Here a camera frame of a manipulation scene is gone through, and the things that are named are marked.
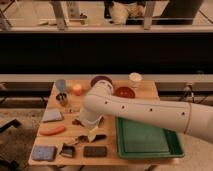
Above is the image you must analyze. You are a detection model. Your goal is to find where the black handled brush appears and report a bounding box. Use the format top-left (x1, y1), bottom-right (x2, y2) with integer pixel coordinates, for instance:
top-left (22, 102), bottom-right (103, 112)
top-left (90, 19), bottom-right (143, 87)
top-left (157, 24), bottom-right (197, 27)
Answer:
top-left (59, 133), bottom-right (108, 158)

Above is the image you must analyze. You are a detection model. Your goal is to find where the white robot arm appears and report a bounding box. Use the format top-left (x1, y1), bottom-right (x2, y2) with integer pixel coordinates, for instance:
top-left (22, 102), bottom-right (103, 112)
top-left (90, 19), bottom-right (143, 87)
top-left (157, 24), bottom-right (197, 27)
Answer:
top-left (79, 80), bottom-right (213, 144)

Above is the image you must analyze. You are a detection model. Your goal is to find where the green plastic tray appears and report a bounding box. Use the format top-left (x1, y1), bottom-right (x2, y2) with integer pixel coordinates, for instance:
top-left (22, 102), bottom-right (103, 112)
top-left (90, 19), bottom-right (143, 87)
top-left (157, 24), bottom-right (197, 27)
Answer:
top-left (116, 118), bottom-right (184, 159)

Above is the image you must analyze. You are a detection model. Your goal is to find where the black rectangular sponge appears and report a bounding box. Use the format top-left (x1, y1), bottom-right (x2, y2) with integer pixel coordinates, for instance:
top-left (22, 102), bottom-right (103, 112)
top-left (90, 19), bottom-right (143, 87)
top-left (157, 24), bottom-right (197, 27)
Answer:
top-left (83, 146), bottom-right (107, 157)

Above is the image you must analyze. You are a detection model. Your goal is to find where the dark grape bunch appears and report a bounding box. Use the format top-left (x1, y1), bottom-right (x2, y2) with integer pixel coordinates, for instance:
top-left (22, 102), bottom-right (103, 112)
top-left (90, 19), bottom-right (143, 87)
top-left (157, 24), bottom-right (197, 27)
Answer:
top-left (72, 117), bottom-right (104, 127)

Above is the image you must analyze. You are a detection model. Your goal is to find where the wooden table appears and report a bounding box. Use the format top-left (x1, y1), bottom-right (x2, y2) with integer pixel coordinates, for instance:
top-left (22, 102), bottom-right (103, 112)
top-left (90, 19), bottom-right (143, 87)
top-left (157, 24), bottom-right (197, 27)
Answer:
top-left (28, 80), bottom-right (180, 167)

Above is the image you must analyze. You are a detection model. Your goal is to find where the metal spoon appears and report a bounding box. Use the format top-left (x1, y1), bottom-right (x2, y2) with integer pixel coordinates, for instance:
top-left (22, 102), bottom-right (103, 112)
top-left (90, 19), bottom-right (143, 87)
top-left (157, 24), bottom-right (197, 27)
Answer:
top-left (68, 108), bottom-right (80, 114)

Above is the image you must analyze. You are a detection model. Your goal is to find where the grey blue cloth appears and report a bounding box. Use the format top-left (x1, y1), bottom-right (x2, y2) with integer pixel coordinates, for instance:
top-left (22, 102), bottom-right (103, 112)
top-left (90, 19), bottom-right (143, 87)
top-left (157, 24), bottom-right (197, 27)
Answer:
top-left (42, 109), bottom-right (63, 122)

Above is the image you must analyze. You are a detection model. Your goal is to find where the orange carrot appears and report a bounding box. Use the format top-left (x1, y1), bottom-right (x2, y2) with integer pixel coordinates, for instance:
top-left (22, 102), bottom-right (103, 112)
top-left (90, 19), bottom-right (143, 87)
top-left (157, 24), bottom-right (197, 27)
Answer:
top-left (39, 126), bottom-right (66, 136)

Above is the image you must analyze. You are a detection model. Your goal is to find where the small metal cup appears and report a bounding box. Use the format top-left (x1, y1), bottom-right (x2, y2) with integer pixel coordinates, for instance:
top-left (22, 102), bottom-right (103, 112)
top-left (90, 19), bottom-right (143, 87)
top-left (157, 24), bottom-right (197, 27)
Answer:
top-left (56, 93), bottom-right (68, 106)

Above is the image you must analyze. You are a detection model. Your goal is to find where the orange apple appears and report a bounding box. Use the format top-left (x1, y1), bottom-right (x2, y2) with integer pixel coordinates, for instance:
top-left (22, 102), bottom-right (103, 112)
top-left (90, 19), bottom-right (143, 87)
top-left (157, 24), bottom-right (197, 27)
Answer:
top-left (72, 84), bottom-right (83, 96)

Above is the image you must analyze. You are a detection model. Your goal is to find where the red bowl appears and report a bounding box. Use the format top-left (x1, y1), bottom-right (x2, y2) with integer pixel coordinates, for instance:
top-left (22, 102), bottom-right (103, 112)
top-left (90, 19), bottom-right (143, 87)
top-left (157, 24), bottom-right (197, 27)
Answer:
top-left (115, 87), bottom-right (135, 98)

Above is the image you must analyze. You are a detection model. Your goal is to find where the blue sponge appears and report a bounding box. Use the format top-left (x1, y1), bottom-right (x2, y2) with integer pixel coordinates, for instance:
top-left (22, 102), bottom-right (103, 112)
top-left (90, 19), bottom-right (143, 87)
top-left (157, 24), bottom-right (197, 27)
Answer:
top-left (31, 146), bottom-right (57, 161)

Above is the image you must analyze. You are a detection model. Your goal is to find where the purple bowl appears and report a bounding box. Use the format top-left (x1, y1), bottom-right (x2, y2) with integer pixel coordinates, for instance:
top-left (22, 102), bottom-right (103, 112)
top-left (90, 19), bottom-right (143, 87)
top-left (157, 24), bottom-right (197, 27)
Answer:
top-left (90, 75), bottom-right (112, 87)

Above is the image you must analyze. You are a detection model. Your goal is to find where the blue plastic cup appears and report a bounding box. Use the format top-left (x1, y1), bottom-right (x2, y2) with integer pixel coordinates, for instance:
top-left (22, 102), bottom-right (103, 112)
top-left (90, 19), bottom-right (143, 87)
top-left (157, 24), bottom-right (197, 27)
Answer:
top-left (55, 79), bottom-right (67, 93)

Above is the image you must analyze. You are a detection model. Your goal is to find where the white paper cup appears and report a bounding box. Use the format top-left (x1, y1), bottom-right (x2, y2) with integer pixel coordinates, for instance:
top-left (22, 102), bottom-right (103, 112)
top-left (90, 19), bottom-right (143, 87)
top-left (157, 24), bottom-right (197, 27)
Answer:
top-left (129, 72), bottom-right (142, 88)

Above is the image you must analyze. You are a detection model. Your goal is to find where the person in background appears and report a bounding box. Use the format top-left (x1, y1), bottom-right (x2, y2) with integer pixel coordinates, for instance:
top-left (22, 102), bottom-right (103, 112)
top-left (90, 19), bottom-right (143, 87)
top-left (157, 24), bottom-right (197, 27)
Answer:
top-left (104, 0), bottom-right (147, 25)

